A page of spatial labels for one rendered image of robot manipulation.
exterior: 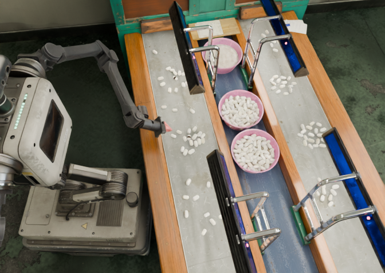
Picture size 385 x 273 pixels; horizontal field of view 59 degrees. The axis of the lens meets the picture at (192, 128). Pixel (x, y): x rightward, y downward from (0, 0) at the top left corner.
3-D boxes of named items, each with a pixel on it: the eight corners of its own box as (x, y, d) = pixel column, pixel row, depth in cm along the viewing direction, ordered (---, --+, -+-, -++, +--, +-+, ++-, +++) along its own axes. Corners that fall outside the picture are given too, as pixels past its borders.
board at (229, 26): (192, 41, 228) (192, 39, 227) (188, 24, 235) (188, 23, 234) (240, 34, 232) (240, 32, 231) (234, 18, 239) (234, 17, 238)
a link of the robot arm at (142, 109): (125, 126, 171) (136, 117, 167) (122, 108, 177) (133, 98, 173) (143, 132, 179) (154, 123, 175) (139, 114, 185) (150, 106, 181)
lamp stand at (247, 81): (247, 92, 219) (260, 42, 180) (239, 68, 228) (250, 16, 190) (275, 87, 221) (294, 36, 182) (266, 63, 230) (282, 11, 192)
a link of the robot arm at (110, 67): (95, 61, 183) (107, 48, 178) (103, 63, 187) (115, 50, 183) (125, 129, 170) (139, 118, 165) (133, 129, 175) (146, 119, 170)
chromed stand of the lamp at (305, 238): (303, 246, 172) (337, 223, 133) (289, 207, 181) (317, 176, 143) (338, 238, 174) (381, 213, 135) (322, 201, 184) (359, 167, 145)
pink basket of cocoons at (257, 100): (234, 143, 200) (236, 135, 192) (208, 110, 211) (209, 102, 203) (269, 121, 208) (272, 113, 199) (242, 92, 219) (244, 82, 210)
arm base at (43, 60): (25, 81, 141) (16, 55, 133) (32, 71, 147) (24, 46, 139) (46, 82, 141) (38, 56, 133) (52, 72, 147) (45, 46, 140)
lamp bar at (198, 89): (189, 96, 172) (190, 86, 166) (168, 11, 202) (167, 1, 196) (205, 93, 173) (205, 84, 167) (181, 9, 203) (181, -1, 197)
